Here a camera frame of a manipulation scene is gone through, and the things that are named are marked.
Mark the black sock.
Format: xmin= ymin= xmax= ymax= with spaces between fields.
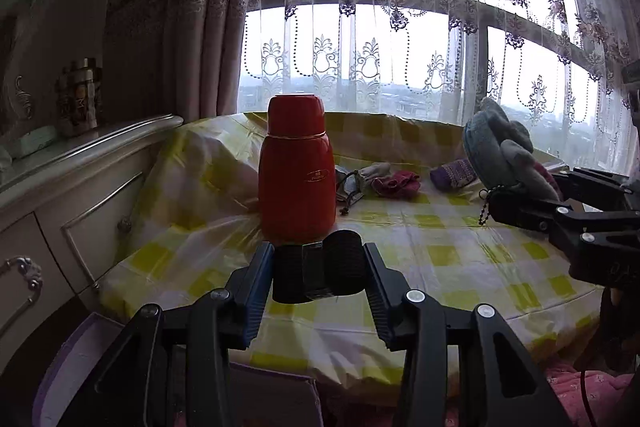
xmin=272 ymin=230 xmax=368 ymax=305

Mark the red thermos flask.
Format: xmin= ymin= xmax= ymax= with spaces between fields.
xmin=257 ymin=94 xmax=337 ymax=245

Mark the grey drawstring pouch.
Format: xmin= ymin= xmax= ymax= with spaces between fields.
xmin=334 ymin=166 xmax=368 ymax=218

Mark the pink quilt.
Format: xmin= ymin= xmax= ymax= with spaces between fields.
xmin=542 ymin=357 xmax=640 ymax=427

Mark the white dresser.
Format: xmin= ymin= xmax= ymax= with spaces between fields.
xmin=0 ymin=114 xmax=185 ymax=358

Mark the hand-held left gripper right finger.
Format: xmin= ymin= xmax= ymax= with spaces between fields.
xmin=362 ymin=242 xmax=571 ymax=427

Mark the purple knit sock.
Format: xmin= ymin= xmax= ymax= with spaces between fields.
xmin=430 ymin=158 xmax=478 ymax=192

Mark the thin cable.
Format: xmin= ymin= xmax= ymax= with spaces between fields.
xmin=577 ymin=369 xmax=598 ymax=427

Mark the beige sock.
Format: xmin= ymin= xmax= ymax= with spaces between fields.
xmin=357 ymin=162 xmax=392 ymax=188

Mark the brown bottle set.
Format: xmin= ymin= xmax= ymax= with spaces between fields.
xmin=55 ymin=57 xmax=103 ymax=138

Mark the purple box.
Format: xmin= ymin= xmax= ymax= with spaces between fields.
xmin=32 ymin=312 xmax=326 ymax=427

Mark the yellow checked tablecloth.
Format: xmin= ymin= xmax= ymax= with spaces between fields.
xmin=97 ymin=111 xmax=608 ymax=403

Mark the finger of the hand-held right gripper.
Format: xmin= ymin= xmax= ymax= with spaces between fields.
xmin=552 ymin=167 xmax=640 ymax=208
xmin=487 ymin=189 xmax=608 ymax=268

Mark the pale green packet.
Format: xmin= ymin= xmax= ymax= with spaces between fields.
xmin=10 ymin=126 xmax=57 ymax=158

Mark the brown patterned curtain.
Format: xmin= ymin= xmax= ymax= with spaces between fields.
xmin=102 ymin=0 xmax=263 ymax=122

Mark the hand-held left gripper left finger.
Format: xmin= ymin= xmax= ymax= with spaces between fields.
xmin=70 ymin=241 xmax=277 ymax=427

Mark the white lace curtain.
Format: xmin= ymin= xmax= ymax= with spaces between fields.
xmin=237 ymin=0 xmax=640 ymax=188

